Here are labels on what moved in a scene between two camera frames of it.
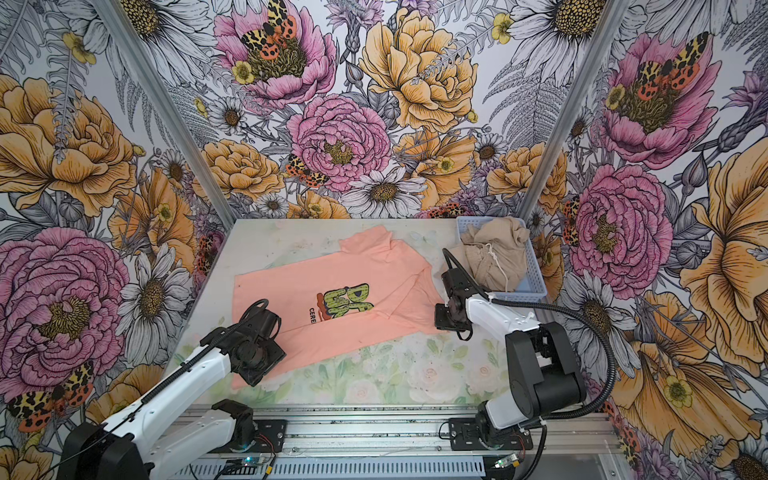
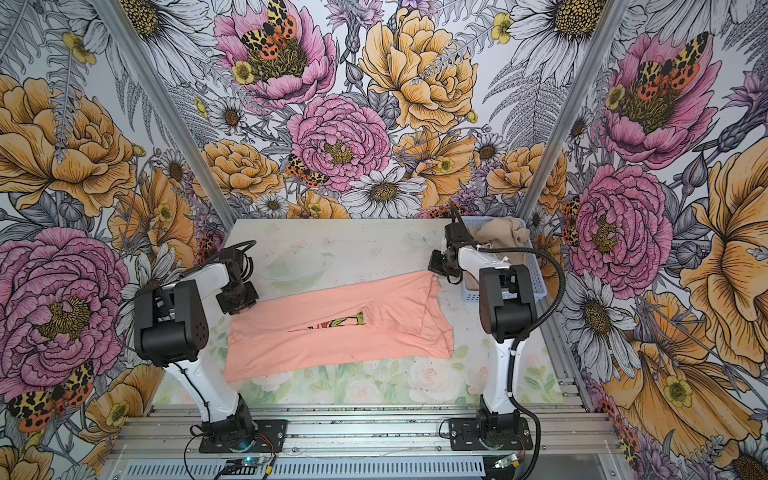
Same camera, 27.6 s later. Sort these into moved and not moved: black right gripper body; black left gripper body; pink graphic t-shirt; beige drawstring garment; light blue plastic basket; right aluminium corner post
Moved: pink graphic t-shirt; black right gripper body; black left gripper body
Not moved: right aluminium corner post; light blue plastic basket; beige drawstring garment
